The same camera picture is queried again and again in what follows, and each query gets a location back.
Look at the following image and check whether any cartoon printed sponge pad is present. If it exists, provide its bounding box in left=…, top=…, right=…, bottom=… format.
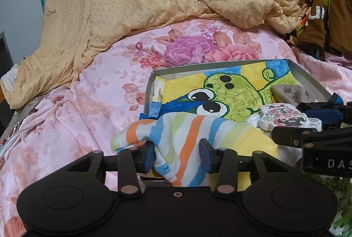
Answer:
left=258, top=103, right=323, bottom=132

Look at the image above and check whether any beige linen drawstring pouch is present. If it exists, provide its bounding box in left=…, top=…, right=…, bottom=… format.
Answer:
left=270, top=85, right=316, bottom=107

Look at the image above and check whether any striped colourful sock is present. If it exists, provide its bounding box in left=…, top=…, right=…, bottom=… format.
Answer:
left=110, top=111, right=280, bottom=191

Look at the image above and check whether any white sock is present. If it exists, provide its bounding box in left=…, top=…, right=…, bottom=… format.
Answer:
left=246, top=113, right=261, bottom=129

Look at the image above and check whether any grey shallow tray box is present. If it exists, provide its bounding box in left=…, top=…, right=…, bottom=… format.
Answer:
left=144, top=58, right=332, bottom=180

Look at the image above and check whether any cartoon frog towel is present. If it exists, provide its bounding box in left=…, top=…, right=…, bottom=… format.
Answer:
left=148, top=58, right=301, bottom=123

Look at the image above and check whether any jar of green paper stars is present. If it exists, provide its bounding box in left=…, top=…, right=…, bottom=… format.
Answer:
left=308, top=174, right=352, bottom=237

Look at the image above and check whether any colourful brown patterned cloth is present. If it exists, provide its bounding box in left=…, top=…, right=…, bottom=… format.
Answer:
left=288, top=0, right=351, bottom=60

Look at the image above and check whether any pink floral bedsheet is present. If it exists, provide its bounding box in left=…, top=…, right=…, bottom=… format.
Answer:
left=1, top=19, right=351, bottom=236

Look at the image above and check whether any beige dotted blanket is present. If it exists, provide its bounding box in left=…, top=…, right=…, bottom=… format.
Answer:
left=0, top=0, right=309, bottom=110

